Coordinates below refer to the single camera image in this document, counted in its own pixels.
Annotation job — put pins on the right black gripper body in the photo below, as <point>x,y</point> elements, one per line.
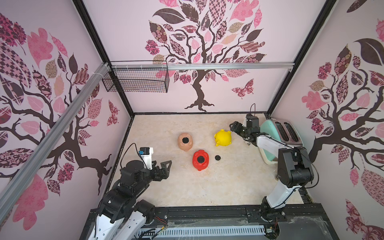
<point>243,130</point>

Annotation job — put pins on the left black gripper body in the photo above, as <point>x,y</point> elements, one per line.
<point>148,177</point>

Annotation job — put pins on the yellow piggy bank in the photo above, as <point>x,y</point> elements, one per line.
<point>223,138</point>

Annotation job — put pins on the red piggy bank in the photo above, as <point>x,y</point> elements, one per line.
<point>198,166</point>

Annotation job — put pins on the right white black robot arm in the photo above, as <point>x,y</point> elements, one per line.
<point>294,167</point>

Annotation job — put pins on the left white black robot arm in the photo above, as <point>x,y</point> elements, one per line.
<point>120,215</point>

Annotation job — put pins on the mint green toaster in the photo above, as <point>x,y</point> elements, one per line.
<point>282,131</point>

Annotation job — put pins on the white cable duct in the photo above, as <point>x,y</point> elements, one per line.
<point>194,232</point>

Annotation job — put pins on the black wire basket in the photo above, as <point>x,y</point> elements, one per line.
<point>137,77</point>

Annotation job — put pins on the back aluminium rail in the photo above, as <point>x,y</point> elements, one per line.
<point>220,66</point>

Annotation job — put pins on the aluminium rail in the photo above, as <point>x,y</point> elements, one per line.
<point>220,66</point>
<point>26,173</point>

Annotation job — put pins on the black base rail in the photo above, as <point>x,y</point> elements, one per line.
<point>251,213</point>

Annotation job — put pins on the left aluminium rail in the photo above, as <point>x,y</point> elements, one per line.
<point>26,173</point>

